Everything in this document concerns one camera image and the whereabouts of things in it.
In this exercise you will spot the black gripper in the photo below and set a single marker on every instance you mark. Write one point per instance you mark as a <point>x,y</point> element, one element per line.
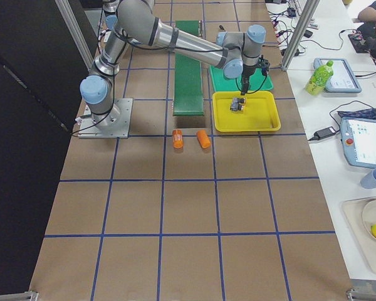
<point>247,71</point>

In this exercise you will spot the plain orange cylinder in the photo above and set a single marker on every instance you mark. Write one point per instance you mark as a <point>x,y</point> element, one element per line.
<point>203,139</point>

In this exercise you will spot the orange cylinder with 4680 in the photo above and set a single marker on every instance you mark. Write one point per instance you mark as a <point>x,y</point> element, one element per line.
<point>177,139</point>

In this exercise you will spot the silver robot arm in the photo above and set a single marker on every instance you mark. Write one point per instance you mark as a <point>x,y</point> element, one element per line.
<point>237,54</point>
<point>109,15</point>

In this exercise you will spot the green plastic tray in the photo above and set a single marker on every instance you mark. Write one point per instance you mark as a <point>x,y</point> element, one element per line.
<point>221,84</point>

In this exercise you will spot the yellow plastic tray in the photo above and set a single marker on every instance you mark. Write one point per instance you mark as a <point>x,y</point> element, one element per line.
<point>260,112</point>

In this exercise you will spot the green conveyor belt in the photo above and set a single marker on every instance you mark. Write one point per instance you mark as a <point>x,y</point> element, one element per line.
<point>188,96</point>

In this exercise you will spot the green tea bottle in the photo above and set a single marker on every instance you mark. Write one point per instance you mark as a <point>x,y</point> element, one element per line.
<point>319,78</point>

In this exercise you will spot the black power adapter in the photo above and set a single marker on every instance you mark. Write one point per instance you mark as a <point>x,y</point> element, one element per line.
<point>324,133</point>

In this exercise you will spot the far teach pendant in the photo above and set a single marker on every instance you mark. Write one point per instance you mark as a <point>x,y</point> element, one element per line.
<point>343,79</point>

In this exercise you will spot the teach pendant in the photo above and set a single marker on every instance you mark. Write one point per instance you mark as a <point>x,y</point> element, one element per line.
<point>359,141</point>
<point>343,79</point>

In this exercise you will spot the blue patterned cloth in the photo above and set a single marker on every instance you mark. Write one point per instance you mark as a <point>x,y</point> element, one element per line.
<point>369,113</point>

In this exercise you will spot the near teach pendant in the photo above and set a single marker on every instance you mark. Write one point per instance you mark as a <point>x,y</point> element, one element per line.
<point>359,141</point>

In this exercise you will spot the blue plastic cup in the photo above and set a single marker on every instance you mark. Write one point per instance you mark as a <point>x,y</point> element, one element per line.
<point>369,180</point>

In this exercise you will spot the beige serving tray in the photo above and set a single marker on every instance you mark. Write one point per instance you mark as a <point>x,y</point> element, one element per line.
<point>353,213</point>

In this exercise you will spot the beige bowl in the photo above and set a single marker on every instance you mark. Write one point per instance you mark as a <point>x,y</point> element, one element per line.
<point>369,216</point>

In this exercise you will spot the aluminium frame post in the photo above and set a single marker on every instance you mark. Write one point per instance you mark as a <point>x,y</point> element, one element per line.
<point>306,11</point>

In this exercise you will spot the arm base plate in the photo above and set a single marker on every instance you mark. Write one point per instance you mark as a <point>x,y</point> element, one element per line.
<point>115,125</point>

